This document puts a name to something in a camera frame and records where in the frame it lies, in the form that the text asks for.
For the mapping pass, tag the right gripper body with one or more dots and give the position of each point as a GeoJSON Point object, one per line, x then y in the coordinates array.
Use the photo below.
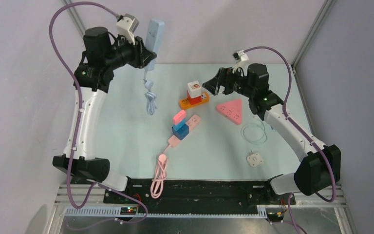
{"type": "Point", "coordinates": [235, 82]}

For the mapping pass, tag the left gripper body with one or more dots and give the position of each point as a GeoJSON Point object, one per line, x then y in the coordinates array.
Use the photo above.
{"type": "Point", "coordinates": [122, 54]}

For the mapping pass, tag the white cube socket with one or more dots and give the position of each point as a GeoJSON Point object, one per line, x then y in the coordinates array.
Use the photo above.
{"type": "Point", "coordinates": [194, 89]}

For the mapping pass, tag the pink triangular power strip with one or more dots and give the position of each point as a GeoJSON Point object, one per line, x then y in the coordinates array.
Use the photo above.
{"type": "Point", "coordinates": [232, 110]}

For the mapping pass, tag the orange power strip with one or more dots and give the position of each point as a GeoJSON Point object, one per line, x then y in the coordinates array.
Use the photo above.
{"type": "Point", "coordinates": [188, 103]}

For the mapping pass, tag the pink adapter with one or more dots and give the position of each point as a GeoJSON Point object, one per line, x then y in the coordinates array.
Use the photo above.
{"type": "Point", "coordinates": [180, 116]}

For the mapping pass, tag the dark blue cube socket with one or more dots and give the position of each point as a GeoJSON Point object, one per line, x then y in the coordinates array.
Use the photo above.
{"type": "Point", "coordinates": [182, 133]}

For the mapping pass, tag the white adapter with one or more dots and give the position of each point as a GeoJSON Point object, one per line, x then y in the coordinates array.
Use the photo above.
{"type": "Point", "coordinates": [254, 159]}

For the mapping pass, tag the red cube socket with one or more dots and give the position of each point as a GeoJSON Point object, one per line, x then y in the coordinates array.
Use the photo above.
{"type": "Point", "coordinates": [192, 100]}

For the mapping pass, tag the light blue adapter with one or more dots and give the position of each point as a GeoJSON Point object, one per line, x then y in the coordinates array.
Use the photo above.
{"type": "Point", "coordinates": [178, 126]}

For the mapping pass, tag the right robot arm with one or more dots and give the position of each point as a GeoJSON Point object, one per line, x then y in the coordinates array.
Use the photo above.
{"type": "Point", "coordinates": [319, 168]}

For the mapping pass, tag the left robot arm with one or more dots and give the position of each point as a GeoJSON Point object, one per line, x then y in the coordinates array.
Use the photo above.
{"type": "Point", "coordinates": [90, 93]}

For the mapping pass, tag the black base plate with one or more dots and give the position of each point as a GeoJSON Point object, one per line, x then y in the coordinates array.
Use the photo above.
{"type": "Point", "coordinates": [256, 189]}

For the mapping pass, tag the aluminium frame rail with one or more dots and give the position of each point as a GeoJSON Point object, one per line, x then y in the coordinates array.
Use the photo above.
{"type": "Point", "coordinates": [106, 203]}

